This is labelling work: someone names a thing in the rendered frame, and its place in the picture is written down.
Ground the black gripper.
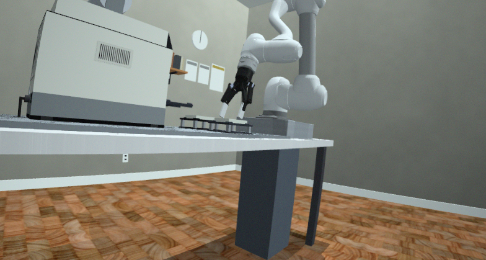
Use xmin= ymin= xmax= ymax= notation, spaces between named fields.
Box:
xmin=219 ymin=67 xmax=255 ymax=119

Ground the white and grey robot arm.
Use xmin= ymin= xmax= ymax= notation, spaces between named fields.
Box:
xmin=237 ymin=0 xmax=327 ymax=120

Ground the black rectangular frame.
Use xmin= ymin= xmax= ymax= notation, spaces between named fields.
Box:
xmin=180 ymin=117 xmax=219 ymax=130

